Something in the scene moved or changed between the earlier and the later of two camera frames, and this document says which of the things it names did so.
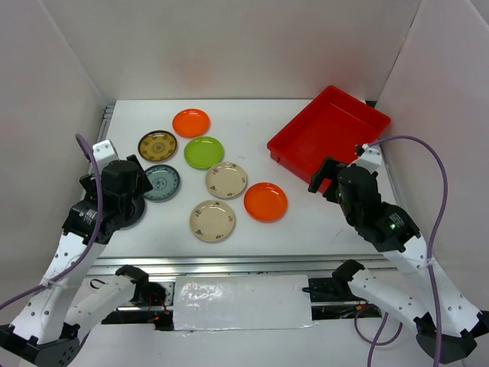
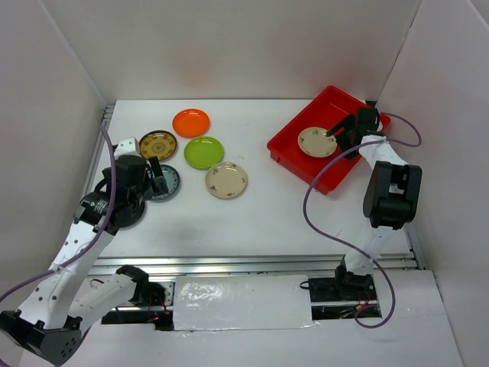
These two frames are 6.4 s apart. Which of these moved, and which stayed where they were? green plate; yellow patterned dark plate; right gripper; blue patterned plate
Moved: right gripper
Stayed: yellow patterned dark plate; green plate; blue patterned plate
